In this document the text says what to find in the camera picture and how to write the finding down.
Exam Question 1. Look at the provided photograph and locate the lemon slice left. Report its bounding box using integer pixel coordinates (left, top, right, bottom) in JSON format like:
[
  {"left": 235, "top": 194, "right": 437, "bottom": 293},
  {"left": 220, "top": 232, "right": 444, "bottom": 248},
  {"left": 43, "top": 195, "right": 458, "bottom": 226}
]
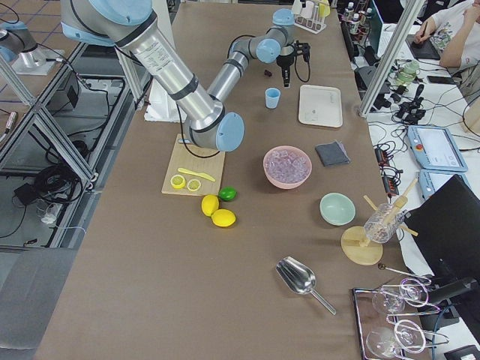
[{"left": 169, "top": 174, "right": 187, "bottom": 190}]

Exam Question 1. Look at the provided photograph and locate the blue teach pendant lower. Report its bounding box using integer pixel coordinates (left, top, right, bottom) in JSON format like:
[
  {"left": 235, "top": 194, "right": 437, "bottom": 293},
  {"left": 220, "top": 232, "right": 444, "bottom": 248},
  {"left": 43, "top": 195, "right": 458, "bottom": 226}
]
[{"left": 418, "top": 169, "right": 470, "bottom": 200}]

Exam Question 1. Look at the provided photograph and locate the wine glass lower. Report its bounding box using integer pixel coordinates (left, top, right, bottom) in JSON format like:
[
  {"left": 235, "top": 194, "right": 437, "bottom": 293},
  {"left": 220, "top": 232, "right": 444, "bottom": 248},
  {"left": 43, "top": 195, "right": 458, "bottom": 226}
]
[{"left": 366, "top": 319, "right": 427, "bottom": 359}]

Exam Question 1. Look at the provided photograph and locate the green lime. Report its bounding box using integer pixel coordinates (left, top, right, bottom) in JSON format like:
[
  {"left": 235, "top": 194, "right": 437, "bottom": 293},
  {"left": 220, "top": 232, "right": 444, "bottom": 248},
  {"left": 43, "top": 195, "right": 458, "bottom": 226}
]
[{"left": 218, "top": 187, "right": 238, "bottom": 202}]

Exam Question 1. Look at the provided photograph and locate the yellow plastic knife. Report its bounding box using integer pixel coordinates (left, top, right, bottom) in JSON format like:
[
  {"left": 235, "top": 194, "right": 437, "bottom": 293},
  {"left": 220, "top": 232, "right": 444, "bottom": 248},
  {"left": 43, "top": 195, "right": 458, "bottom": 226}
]
[{"left": 177, "top": 167, "right": 216, "bottom": 182}]

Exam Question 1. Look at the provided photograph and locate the lemon slice right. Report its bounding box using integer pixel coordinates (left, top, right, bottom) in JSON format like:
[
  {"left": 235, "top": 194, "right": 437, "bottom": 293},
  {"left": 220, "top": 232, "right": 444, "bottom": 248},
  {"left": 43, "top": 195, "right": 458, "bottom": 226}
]
[{"left": 186, "top": 178, "right": 202, "bottom": 192}]

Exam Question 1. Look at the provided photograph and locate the mint green bowl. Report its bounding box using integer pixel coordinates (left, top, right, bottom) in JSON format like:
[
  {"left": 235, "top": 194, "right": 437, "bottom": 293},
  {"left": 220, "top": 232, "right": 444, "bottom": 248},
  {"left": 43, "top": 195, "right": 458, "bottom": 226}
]
[{"left": 319, "top": 193, "right": 356, "bottom": 226}]

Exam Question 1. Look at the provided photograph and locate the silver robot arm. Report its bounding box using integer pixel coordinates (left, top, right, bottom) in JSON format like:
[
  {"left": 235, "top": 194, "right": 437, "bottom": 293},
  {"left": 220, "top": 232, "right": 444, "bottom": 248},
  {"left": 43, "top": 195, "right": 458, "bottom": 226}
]
[
  {"left": 60, "top": 1, "right": 245, "bottom": 152},
  {"left": 207, "top": 8, "right": 311, "bottom": 101}
]

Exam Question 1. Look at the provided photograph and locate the blue teach pendant upper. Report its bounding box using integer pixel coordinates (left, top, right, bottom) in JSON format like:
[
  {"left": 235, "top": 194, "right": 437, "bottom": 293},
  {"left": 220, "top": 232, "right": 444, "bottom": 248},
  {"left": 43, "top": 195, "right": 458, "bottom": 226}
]
[{"left": 406, "top": 125, "right": 468, "bottom": 173}]

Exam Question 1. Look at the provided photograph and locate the clear textured glass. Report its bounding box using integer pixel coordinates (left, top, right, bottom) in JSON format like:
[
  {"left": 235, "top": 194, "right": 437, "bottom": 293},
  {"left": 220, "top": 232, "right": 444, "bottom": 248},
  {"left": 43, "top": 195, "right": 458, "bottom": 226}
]
[{"left": 364, "top": 203, "right": 406, "bottom": 244}]

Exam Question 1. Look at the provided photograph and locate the seated person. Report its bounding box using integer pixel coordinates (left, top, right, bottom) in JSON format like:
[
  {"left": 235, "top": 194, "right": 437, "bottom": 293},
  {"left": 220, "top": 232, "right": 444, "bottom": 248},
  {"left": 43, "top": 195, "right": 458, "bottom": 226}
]
[{"left": 414, "top": 1, "right": 479, "bottom": 102}]

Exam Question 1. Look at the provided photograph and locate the metal wine glass rack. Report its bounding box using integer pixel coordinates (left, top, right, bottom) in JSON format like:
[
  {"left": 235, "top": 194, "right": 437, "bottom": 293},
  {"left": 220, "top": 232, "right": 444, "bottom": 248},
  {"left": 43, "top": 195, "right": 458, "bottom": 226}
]
[{"left": 352, "top": 277, "right": 449, "bottom": 359}]

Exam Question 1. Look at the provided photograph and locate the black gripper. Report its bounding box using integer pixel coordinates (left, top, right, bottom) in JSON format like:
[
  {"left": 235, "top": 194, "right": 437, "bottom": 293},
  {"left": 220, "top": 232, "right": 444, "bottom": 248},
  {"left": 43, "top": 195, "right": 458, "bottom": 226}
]
[{"left": 276, "top": 41, "right": 311, "bottom": 88}]

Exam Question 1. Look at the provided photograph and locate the yellow lemon lower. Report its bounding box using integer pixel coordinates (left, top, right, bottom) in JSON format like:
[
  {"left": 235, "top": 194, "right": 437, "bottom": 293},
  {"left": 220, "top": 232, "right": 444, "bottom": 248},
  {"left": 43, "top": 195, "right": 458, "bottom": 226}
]
[{"left": 211, "top": 208, "right": 236, "bottom": 227}]

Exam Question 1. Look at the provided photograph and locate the blue teach pendant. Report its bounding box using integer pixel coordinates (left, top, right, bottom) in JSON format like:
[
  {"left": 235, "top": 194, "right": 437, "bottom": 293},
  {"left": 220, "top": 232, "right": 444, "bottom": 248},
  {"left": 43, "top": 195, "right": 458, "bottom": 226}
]
[
  {"left": 406, "top": 125, "right": 468, "bottom": 173},
  {"left": 418, "top": 169, "right": 470, "bottom": 200}
]

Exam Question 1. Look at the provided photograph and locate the pink bowl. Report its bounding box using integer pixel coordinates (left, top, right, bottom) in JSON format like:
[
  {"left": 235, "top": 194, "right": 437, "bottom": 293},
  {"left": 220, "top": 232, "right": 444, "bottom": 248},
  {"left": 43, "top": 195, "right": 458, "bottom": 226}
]
[{"left": 262, "top": 145, "right": 312, "bottom": 190}]

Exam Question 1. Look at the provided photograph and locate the wine glass upper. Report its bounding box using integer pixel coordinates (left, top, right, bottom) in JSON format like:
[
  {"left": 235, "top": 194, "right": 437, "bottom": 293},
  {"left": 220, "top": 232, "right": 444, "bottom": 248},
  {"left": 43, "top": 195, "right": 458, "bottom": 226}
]
[{"left": 372, "top": 277, "right": 428, "bottom": 315}]

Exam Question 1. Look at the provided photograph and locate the wooden cup tree stand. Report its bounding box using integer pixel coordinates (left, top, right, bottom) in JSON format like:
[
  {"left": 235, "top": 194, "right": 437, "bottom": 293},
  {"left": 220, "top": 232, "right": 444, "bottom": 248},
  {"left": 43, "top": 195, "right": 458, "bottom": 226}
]
[{"left": 340, "top": 178, "right": 418, "bottom": 266}]

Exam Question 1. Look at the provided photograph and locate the cream rabbit tray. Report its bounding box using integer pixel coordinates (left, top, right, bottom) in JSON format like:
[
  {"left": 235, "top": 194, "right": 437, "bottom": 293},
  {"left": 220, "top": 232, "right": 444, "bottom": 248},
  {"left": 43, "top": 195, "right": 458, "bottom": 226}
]
[{"left": 298, "top": 85, "right": 343, "bottom": 128}]

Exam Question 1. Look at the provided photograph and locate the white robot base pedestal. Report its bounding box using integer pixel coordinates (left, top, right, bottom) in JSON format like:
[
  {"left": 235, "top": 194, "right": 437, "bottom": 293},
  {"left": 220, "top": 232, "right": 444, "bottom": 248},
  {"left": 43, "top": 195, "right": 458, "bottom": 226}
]
[{"left": 144, "top": 79, "right": 185, "bottom": 123}]

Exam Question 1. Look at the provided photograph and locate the lemon slice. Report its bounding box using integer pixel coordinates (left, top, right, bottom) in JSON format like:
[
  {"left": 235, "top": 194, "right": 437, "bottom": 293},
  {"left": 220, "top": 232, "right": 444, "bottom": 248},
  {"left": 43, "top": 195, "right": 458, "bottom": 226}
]
[
  {"left": 169, "top": 174, "right": 187, "bottom": 190},
  {"left": 186, "top": 178, "right": 202, "bottom": 192}
]

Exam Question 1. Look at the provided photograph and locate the black monitor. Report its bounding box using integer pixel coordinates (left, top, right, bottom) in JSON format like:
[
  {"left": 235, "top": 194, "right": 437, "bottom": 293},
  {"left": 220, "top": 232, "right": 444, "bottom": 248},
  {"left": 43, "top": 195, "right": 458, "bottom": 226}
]
[{"left": 405, "top": 175, "right": 479, "bottom": 280}]

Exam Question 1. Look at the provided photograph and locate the folded grey cloth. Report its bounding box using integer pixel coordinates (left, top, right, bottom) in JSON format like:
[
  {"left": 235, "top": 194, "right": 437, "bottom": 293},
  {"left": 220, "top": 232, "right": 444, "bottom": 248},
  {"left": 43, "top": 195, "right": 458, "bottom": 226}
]
[{"left": 315, "top": 140, "right": 351, "bottom": 167}]

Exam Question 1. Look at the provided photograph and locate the yellow-green plastic cup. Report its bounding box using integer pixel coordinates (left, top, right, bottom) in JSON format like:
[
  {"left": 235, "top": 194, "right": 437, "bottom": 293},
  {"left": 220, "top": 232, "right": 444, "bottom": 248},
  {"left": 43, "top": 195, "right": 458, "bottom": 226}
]
[{"left": 318, "top": 0, "right": 331, "bottom": 18}]

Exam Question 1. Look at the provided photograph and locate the green water bottle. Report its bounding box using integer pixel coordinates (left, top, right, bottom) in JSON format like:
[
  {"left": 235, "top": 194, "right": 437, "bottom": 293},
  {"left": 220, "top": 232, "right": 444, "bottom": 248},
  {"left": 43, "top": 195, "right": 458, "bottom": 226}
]
[{"left": 395, "top": 60, "right": 419, "bottom": 86}]

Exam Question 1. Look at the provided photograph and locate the pile of clear ice cubes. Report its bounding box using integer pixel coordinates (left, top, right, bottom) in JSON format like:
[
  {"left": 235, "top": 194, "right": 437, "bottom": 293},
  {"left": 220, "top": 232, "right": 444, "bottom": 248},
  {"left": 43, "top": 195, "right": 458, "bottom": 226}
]
[{"left": 265, "top": 149, "right": 310, "bottom": 184}]

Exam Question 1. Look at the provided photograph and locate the yellow lemon upper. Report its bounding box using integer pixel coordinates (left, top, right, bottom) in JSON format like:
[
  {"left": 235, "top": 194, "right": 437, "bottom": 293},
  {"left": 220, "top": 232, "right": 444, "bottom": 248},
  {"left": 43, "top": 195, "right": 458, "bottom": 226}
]
[{"left": 201, "top": 194, "right": 220, "bottom": 217}]

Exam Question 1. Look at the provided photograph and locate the white wire cup rack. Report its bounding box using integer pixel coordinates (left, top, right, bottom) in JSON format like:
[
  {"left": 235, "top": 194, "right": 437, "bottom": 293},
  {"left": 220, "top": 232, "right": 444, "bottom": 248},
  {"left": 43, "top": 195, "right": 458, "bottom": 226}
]
[{"left": 292, "top": 0, "right": 326, "bottom": 35}]

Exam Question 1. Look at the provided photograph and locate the light blue plastic cup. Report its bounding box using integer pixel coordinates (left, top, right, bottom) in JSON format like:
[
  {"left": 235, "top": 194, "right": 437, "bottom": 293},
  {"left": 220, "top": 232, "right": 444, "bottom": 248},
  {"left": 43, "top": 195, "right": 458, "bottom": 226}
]
[{"left": 265, "top": 87, "right": 281, "bottom": 110}]

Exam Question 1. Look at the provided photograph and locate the metal ice scoop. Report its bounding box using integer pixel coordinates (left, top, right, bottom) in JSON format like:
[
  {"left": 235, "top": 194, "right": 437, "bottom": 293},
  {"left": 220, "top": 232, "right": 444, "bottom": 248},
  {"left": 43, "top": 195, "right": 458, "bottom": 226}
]
[{"left": 276, "top": 256, "right": 337, "bottom": 315}]

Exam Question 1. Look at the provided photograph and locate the yellow lemon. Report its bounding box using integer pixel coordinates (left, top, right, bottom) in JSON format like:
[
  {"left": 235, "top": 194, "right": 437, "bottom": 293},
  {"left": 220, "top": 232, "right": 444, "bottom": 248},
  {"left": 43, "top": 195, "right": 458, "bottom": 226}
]
[
  {"left": 211, "top": 208, "right": 236, "bottom": 227},
  {"left": 201, "top": 194, "right": 220, "bottom": 217}
]

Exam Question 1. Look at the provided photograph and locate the aluminium frame post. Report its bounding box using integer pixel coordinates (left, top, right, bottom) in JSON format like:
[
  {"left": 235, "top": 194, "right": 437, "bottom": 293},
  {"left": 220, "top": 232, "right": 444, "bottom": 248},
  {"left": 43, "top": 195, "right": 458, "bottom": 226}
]
[{"left": 358, "top": 0, "right": 424, "bottom": 118}]

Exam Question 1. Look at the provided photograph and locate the bar spoon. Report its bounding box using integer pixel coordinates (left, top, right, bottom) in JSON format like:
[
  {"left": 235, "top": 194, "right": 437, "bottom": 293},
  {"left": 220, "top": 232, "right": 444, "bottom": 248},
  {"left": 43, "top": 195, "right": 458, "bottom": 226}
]
[{"left": 377, "top": 262, "right": 432, "bottom": 279}]

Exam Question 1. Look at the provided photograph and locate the wooden cutting board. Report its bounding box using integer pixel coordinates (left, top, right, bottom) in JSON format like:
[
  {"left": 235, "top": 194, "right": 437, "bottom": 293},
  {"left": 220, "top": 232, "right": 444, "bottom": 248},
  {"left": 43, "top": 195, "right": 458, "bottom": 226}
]
[{"left": 161, "top": 133, "right": 226, "bottom": 197}]

